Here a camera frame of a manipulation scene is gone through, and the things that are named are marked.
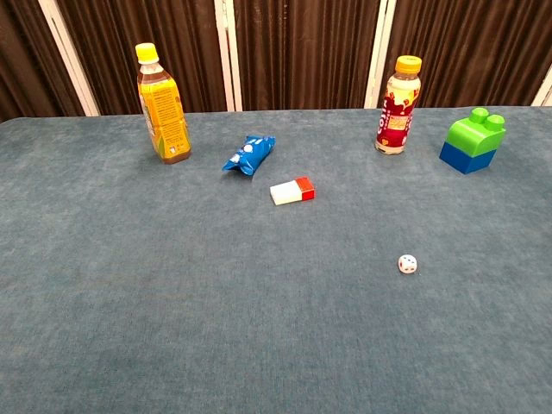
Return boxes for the yellow label tea bottle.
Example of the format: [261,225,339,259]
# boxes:
[135,42,192,166]

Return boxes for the white screen frame post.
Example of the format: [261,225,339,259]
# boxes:
[37,0,102,117]
[363,0,398,110]
[214,0,243,113]
[530,65,552,108]

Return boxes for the blue table cloth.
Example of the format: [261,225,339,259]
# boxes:
[0,105,552,414]

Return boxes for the red label drink bottle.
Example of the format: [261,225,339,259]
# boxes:
[374,54,423,155]

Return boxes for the blue toy brick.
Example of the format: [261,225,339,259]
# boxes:
[438,141,498,175]

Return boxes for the blue snack packet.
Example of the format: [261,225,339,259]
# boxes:
[221,135,276,177]

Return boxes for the white and red block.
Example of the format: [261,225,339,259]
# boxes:
[269,175,317,207]

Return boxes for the green toy brick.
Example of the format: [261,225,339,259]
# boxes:
[445,107,507,158]

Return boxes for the dark brown curtain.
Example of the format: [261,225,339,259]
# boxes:
[0,0,552,123]

